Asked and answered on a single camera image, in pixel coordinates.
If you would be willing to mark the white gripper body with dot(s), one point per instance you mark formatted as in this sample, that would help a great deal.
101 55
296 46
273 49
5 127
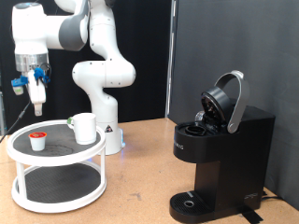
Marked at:
38 93

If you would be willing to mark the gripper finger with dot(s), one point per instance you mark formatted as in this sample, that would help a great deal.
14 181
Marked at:
38 109

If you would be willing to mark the white coffee pod red lid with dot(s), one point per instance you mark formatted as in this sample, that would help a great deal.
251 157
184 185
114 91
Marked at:
37 141

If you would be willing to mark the black Keurig coffee machine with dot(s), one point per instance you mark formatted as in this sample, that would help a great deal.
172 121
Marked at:
230 161

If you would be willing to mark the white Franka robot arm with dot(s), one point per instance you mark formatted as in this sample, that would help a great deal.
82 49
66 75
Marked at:
102 74

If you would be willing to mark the small green tag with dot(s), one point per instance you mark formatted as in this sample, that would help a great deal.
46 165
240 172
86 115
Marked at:
69 121

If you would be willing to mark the white ceramic mug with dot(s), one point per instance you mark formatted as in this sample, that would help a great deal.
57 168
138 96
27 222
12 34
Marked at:
84 129

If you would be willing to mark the white two-tier turntable stand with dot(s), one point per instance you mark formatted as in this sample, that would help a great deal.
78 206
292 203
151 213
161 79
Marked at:
56 174

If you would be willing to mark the black tape strip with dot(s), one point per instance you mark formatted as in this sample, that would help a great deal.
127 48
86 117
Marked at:
250 215

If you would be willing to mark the blue-mounted wrist camera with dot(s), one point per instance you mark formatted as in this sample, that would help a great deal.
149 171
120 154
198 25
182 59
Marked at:
19 84

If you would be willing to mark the grey metal edge post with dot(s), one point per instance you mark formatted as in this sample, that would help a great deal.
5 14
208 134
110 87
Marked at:
2 109

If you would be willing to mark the silver vertical frame pole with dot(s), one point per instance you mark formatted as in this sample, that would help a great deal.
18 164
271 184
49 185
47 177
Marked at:
170 62

